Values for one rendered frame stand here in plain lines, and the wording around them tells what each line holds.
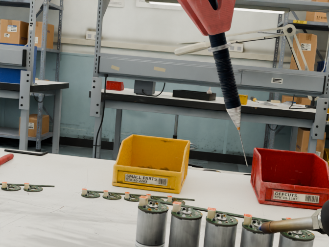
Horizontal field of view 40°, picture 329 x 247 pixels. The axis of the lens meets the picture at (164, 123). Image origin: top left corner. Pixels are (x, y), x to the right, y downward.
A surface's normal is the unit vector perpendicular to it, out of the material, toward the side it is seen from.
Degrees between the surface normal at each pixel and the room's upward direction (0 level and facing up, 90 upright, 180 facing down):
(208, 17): 99
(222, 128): 90
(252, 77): 90
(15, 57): 90
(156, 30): 90
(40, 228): 0
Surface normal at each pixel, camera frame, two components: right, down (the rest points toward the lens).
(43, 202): 0.09, -0.99
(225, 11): 0.28, 0.30
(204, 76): -0.11, 0.11
